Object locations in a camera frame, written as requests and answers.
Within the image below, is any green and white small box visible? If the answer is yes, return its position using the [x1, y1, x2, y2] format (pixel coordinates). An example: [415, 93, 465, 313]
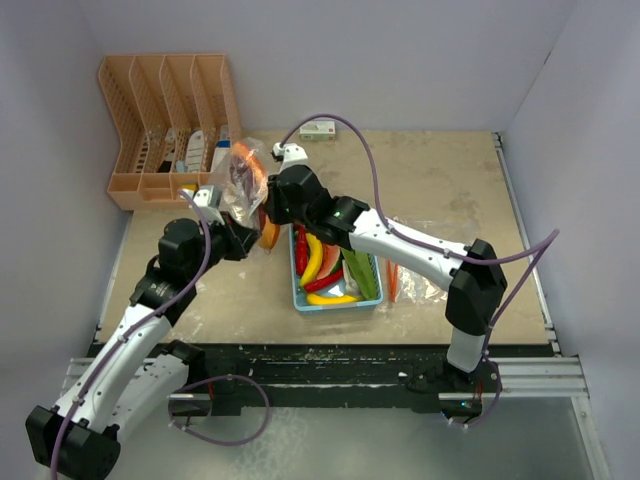
[298, 120, 336, 141]

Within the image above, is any green leafy vegetable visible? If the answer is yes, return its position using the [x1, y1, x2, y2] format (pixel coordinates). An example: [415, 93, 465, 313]
[342, 249, 378, 300]

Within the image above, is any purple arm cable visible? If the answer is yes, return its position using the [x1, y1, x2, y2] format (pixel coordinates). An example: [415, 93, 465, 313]
[279, 114, 560, 361]
[47, 188, 214, 480]

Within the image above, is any peach plastic file organizer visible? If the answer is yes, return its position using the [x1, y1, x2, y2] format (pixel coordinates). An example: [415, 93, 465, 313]
[98, 53, 243, 211]

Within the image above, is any red chili pepper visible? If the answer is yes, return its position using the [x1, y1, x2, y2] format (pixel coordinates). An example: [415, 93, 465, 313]
[304, 267, 343, 293]
[294, 225, 308, 276]

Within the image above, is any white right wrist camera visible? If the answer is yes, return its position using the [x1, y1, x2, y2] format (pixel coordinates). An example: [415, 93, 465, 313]
[271, 143, 309, 173]

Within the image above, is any white blue box in organizer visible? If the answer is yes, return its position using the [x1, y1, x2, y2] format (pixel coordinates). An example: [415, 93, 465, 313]
[209, 125, 231, 172]

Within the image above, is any white garlic bulb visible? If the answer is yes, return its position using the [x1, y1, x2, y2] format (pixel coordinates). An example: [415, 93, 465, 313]
[343, 263, 361, 296]

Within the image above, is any light blue plastic basket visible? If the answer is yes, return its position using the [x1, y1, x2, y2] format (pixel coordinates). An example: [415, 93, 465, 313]
[288, 226, 384, 313]

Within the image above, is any clear polka dot zip bag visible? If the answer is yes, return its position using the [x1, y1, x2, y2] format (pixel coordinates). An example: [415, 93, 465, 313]
[209, 137, 268, 232]

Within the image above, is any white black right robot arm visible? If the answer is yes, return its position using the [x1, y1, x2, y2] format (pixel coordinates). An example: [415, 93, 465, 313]
[265, 165, 507, 391]

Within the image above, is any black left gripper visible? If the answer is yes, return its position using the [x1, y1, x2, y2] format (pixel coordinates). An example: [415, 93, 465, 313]
[185, 211, 261, 281]

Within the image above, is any clear bag with orange zipper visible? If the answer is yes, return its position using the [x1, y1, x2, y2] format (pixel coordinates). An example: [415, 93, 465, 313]
[386, 216, 480, 305]

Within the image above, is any orange purple papaya slice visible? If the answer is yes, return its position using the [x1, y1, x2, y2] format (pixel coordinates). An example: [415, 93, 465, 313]
[229, 137, 280, 252]

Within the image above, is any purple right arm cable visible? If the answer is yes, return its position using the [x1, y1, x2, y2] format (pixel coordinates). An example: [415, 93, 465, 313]
[279, 114, 560, 361]

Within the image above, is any black aluminium base frame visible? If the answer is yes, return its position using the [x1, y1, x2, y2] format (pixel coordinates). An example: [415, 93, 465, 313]
[59, 342, 611, 480]

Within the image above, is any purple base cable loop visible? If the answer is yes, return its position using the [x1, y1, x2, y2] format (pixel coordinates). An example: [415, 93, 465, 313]
[167, 374, 274, 447]

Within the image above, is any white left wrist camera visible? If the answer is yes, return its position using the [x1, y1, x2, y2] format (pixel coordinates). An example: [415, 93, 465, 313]
[178, 185, 222, 224]

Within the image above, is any white bottle in organizer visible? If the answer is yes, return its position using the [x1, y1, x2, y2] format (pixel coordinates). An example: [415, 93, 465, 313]
[184, 130, 205, 173]

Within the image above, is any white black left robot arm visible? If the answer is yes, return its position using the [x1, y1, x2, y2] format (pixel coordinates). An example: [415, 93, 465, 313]
[26, 212, 259, 479]

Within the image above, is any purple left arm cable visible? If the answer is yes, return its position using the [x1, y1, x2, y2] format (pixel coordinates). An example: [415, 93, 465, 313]
[47, 188, 214, 480]

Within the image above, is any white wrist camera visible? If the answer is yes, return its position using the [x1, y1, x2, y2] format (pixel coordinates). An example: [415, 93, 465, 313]
[271, 143, 309, 173]
[178, 185, 222, 224]

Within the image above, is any yellow banana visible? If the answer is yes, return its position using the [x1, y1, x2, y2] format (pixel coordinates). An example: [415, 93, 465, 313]
[306, 293, 361, 306]
[300, 233, 323, 287]

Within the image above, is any watermelon slice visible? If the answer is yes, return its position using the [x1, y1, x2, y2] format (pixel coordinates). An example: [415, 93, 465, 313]
[316, 244, 342, 280]

